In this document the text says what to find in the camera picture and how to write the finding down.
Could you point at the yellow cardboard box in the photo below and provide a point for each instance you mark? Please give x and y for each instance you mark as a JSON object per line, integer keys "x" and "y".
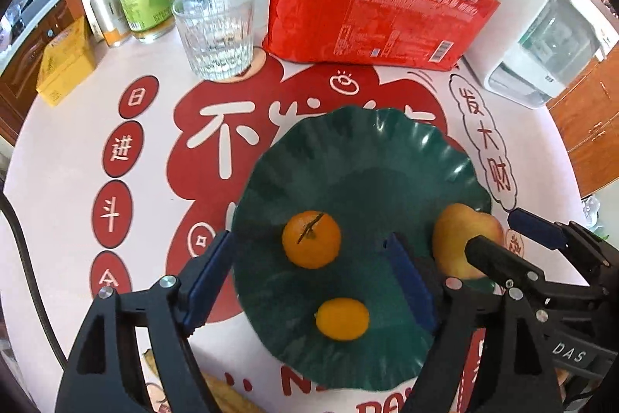
{"x": 65, "y": 64}

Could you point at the ribbed clear glass tumbler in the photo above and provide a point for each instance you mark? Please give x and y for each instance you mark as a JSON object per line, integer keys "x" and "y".
{"x": 213, "y": 40}

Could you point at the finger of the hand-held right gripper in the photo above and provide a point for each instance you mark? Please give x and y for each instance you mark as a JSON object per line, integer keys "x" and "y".
{"x": 537, "y": 226}
{"x": 503, "y": 263}

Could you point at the silver metal tin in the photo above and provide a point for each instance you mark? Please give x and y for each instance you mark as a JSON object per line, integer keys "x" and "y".
{"x": 109, "y": 16}

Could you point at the white cup storage box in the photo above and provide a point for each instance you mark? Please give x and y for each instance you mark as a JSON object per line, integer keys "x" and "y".
{"x": 522, "y": 6}

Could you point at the orange wooden cabinet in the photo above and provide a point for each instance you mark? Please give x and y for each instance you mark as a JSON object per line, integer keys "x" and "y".
{"x": 590, "y": 127}

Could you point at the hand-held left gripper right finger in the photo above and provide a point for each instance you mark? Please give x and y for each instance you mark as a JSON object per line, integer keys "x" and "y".
{"x": 411, "y": 282}

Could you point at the red yellow apple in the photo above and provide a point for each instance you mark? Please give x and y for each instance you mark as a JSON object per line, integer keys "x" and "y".
{"x": 452, "y": 234}

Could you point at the small oval kumquat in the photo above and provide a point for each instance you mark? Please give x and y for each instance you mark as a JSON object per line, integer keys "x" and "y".
{"x": 342, "y": 319}

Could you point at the mandarin orange with stem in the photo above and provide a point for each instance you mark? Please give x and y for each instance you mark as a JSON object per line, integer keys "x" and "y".
{"x": 312, "y": 243}

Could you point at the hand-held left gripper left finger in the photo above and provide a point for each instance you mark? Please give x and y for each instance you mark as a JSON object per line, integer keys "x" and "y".
{"x": 208, "y": 282}

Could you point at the dark green scalloped plate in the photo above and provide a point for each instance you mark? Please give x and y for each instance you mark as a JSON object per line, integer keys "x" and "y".
{"x": 358, "y": 180}

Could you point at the wooden kitchen cabinet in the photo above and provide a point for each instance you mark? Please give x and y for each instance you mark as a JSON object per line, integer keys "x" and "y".
{"x": 29, "y": 55}

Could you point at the crumpled plastic bag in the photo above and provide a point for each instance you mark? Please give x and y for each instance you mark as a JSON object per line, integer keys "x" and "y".
{"x": 592, "y": 210}

